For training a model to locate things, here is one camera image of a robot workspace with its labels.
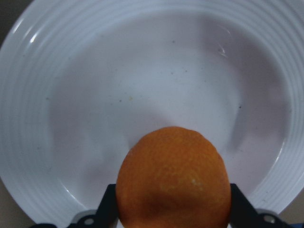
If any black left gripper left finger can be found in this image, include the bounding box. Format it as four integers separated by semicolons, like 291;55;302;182
28;183;119;228

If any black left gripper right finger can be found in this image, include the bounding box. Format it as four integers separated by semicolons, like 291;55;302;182
229;183;304;228

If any white ridged plate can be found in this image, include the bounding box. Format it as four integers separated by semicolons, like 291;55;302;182
0;0;304;228

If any orange fruit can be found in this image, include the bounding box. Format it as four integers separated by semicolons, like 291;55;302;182
116;127;231;228

